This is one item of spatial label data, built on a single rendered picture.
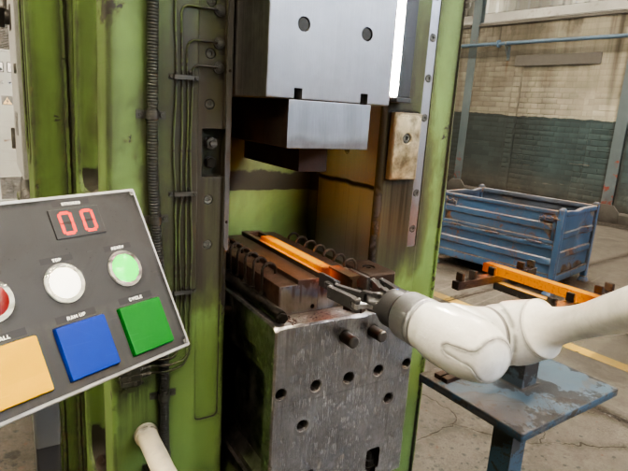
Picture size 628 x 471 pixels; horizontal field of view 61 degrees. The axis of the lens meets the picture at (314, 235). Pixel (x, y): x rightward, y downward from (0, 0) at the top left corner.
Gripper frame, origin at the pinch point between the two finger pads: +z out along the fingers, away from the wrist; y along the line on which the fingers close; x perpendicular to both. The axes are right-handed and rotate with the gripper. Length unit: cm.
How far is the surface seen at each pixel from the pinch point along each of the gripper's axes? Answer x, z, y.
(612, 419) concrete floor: -100, 28, 184
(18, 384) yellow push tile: 0, -20, -62
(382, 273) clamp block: -1.7, 5.5, 15.4
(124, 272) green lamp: 8.9, -7.1, -46.3
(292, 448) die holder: -37.0, -0.8, -10.4
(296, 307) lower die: -6.9, 5.1, -8.0
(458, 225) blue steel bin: -60, 247, 301
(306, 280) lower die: -1.0, 5.1, -6.0
